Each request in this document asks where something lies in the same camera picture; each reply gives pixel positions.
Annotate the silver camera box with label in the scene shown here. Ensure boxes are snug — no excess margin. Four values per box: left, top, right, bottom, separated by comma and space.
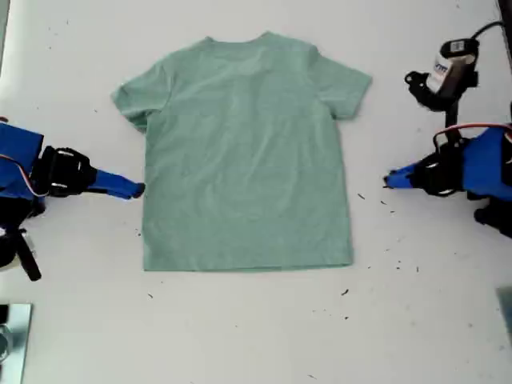
426, 37, 480, 98

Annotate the black camera stalk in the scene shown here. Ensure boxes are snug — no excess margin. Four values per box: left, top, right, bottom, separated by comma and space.
14, 229, 42, 282
403, 70, 463, 139

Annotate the red white black wire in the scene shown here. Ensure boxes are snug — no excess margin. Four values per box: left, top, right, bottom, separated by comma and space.
433, 122, 512, 169
0, 154, 49, 198

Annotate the black camera cable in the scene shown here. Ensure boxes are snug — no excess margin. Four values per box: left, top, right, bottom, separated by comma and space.
467, 19, 512, 42

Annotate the black camera box with label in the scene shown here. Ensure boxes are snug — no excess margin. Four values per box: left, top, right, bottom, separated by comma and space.
0, 227, 25, 274

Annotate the green t-shirt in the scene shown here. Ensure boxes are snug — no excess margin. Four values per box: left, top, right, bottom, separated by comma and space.
110, 30, 374, 273

